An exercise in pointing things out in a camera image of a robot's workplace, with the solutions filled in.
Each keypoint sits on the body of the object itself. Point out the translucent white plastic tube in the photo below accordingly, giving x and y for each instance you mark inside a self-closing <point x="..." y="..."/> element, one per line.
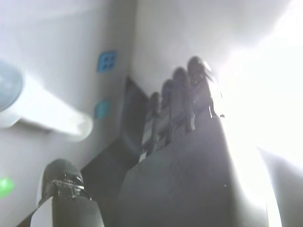
<point x="47" y="111"/>

